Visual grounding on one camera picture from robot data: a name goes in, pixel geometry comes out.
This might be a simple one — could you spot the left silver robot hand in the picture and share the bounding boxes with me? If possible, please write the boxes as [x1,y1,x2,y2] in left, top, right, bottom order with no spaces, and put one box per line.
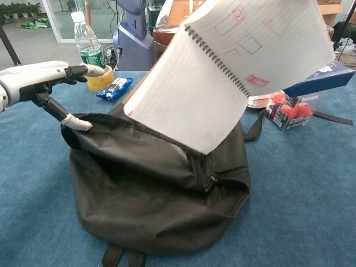
[0,60,107,131]

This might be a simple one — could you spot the black fabric backpack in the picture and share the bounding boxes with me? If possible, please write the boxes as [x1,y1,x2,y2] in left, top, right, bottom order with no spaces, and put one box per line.
[60,104,353,267]

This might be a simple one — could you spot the kraft cover spiral notebook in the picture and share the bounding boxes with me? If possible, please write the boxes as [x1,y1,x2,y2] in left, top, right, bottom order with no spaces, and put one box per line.
[123,0,336,156]

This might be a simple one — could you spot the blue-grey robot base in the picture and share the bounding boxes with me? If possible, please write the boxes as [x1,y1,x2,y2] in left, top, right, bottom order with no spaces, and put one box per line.
[112,0,156,72]

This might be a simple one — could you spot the dark table leg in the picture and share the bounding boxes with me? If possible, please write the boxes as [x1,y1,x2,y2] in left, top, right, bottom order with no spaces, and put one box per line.
[0,24,22,67]

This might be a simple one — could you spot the green cloth on floor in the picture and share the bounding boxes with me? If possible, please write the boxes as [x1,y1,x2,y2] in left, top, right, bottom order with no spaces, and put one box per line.
[21,18,51,29]

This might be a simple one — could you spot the green potted plants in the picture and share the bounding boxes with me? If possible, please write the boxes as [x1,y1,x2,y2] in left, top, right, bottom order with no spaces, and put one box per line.
[0,2,42,20]

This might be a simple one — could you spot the clear plastic water bottle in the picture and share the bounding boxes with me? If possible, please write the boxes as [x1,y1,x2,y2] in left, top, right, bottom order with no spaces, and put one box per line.
[70,11,107,73]

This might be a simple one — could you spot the yellow tape roll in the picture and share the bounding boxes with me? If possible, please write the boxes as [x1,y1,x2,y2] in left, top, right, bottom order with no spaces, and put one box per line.
[85,66,115,93]

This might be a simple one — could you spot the blue cookie packet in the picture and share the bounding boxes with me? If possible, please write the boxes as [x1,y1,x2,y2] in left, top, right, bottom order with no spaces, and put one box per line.
[96,76,134,102]

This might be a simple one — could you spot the brown mahjong table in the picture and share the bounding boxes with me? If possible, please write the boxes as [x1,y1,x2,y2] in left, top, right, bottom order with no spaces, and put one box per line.
[152,0,335,61]

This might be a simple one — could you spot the clear box with red cups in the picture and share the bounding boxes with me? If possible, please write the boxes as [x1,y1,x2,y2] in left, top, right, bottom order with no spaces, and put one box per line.
[264,91,326,133]

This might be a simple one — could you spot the dark blue long box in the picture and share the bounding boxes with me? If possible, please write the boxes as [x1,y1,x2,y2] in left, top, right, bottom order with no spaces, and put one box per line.
[283,61,355,98]

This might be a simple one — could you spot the blue tablecloth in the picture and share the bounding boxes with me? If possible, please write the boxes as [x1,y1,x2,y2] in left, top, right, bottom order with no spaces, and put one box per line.
[0,70,356,267]

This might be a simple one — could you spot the cardboard box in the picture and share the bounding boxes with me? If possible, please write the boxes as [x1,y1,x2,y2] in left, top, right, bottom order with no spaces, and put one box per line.
[315,0,344,27]

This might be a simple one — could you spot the black tripod stand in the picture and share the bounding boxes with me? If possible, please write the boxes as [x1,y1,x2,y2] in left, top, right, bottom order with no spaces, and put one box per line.
[327,0,356,62]

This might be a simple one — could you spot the white frame glass partition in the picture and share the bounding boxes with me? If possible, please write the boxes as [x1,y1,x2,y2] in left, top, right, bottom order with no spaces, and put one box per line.
[41,0,117,44]

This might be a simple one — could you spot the floor cable bundle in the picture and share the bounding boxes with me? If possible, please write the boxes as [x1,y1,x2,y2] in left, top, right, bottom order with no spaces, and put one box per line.
[102,43,123,70]

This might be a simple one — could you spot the white wire basket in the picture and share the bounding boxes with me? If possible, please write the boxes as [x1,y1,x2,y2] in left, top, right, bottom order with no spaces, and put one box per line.
[333,51,356,67]

